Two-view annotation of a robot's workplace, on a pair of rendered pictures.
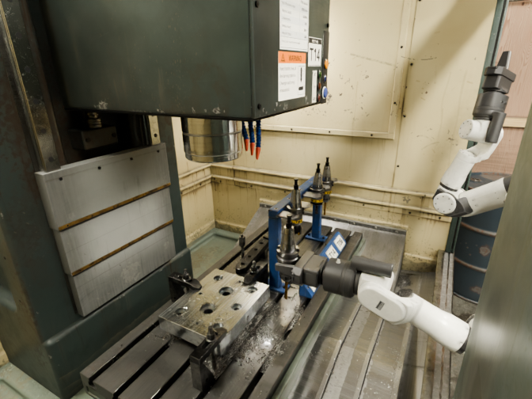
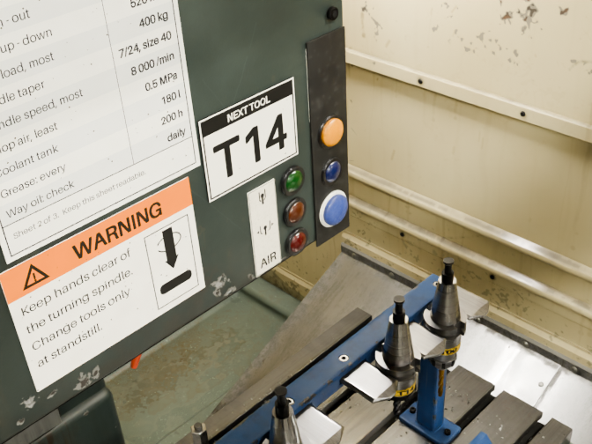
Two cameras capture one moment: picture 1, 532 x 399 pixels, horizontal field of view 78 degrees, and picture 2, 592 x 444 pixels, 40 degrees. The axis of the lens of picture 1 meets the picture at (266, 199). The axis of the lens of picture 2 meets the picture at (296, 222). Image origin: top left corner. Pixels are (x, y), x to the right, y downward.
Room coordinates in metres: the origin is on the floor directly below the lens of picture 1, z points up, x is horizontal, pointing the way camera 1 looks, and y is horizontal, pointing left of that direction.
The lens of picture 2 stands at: (0.45, -0.34, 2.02)
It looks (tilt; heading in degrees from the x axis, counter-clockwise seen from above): 34 degrees down; 18
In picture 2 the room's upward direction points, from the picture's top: 4 degrees counter-clockwise
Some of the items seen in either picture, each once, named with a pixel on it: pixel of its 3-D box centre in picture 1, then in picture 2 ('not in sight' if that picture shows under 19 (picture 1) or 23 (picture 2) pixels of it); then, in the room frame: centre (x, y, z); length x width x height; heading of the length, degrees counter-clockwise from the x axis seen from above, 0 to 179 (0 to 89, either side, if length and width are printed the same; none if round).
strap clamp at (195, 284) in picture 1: (186, 286); not in sight; (0.97, 0.29, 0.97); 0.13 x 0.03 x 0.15; 61
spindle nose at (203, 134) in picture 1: (212, 134); not in sight; (0.90, 0.14, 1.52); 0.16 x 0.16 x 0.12
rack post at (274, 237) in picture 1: (275, 253); not in sight; (1.06, -0.03, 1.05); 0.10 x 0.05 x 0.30; 61
